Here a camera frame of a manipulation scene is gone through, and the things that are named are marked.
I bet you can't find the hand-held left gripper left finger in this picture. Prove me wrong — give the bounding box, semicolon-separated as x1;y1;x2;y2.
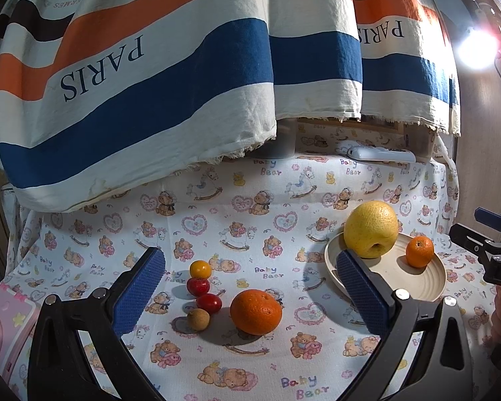
27;246;168;401

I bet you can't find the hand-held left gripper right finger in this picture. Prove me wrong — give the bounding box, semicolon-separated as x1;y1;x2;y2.
336;250;473;401

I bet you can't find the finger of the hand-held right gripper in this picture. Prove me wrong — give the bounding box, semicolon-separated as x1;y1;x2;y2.
450;222;501;262
474;207;501;232

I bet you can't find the small orange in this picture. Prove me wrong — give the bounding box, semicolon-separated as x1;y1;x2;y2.
405;236;435;268

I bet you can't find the cream plate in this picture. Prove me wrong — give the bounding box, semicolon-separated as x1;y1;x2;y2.
324;231;447;302

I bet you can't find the red cherry tomato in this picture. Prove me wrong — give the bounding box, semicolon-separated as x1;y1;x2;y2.
186;277;211;296
196;293;223;313

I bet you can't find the yellow cherry tomato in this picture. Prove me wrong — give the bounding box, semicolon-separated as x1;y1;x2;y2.
190;260;212;279

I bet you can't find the large yellow pomelo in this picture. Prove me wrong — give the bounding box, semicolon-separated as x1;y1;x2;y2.
343;200;400;259

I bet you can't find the large orange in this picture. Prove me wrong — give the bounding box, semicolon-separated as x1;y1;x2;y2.
229;289;283;336

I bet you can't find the wooden box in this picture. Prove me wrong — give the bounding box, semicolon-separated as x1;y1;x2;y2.
294;118;439;161

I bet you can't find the white remote control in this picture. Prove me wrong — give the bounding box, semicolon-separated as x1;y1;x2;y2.
346;145;417;163

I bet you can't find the bear printed cloth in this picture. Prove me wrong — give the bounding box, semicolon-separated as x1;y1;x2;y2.
2;121;501;401

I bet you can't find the pink tablet case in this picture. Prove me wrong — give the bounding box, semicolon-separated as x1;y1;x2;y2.
0;280;40;385

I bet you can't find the grey container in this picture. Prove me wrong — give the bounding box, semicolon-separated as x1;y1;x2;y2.
261;131;297;160

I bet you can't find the bright lamp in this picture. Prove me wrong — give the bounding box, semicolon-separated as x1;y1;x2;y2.
457;29;501;70

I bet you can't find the striped cloth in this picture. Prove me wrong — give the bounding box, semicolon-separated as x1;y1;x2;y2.
0;0;462;214

